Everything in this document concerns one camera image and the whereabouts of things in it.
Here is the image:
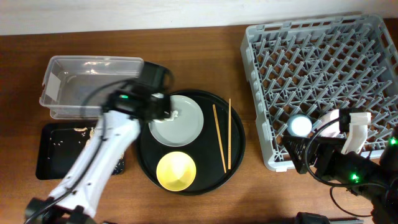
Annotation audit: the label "black rectangular tray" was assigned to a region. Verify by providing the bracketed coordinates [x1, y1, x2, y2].
[35, 118, 127, 181]

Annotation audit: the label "right wooden chopstick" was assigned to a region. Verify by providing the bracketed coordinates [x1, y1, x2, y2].
[228, 98, 232, 170]

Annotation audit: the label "blue cup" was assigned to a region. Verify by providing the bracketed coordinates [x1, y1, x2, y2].
[287, 114, 312, 137]

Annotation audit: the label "right black cable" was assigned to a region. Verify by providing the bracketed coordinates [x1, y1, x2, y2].
[303, 119, 389, 218]

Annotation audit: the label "wooden chopstick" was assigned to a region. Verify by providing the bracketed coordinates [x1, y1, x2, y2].
[212, 104, 226, 174]
[228, 98, 232, 170]

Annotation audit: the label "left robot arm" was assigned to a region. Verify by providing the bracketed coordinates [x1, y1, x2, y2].
[25, 62, 174, 223]

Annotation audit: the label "clear plastic storage bin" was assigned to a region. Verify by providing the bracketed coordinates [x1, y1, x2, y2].
[39, 55, 144, 119]

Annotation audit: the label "grey plastic dishwasher rack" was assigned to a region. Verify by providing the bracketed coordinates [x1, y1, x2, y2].
[240, 15, 397, 172]

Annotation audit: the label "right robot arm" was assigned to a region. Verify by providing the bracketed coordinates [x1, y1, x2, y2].
[282, 128, 397, 223]

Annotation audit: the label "food scraps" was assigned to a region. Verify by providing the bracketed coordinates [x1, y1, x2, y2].
[73, 127, 125, 175]

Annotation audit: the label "yellow bowl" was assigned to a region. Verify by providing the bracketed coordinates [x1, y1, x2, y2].
[156, 151, 197, 192]

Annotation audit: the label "grey round plate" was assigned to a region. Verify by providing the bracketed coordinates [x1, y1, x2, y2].
[149, 95, 204, 147]

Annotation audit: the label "white tissue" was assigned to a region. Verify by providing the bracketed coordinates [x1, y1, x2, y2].
[154, 110, 178, 123]

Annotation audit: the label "black round tray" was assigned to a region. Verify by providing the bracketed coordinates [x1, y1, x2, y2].
[135, 90, 246, 196]

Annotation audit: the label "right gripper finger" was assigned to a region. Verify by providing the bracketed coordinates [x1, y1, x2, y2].
[312, 137, 346, 146]
[282, 135, 317, 174]

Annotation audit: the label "left wooden chopstick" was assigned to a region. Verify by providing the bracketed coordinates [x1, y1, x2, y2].
[212, 104, 226, 174]

